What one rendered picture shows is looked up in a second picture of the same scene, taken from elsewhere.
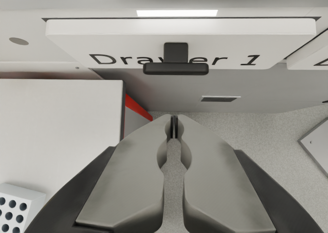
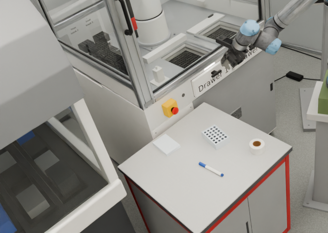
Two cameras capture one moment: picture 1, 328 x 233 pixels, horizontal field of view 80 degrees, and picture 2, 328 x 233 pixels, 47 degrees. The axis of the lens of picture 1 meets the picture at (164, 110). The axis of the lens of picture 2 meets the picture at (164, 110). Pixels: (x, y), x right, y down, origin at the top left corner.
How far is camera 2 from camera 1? 1.95 m
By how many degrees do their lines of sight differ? 48
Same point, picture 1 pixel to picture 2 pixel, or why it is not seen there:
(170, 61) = (214, 72)
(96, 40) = (200, 78)
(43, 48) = (186, 96)
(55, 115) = (197, 118)
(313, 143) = (310, 124)
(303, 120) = (294, 123)
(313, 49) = not seen: hidden behind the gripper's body
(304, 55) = not seen: hidden behind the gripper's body
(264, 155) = (298, 149)
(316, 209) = not seen: outside the picture
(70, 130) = (204, 117)
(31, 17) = (189, 81)
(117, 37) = (204, 75)
